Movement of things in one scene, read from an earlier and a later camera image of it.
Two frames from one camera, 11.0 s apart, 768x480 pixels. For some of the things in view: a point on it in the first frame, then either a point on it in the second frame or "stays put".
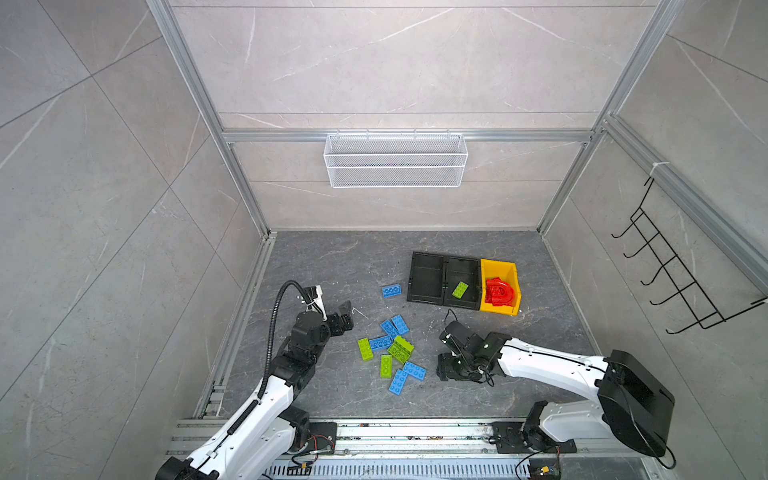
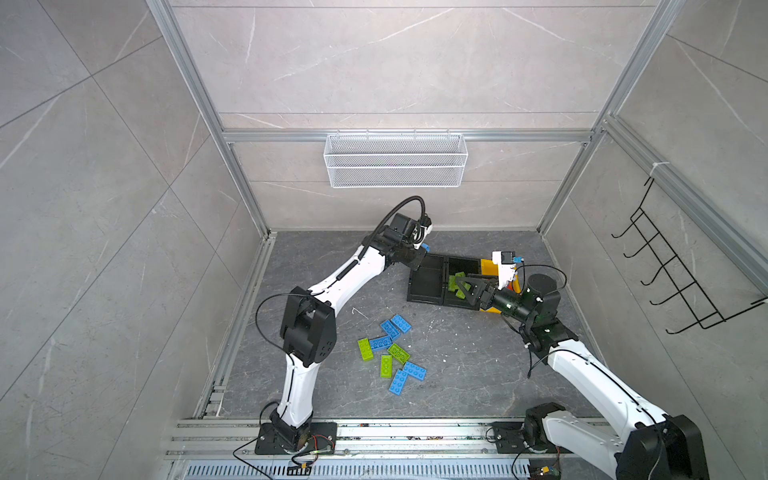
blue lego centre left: (390, 329) stays put
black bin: (464, 269) stays put
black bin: (427, 278) stays put
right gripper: (444, 371) -> (482, 285)
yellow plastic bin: (508, 272) stays put
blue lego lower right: (415, 370) stays put
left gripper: (346, 320) -> (415, 260)
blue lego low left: (381, 343) stays put
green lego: (401, 349) -> (459, 293)
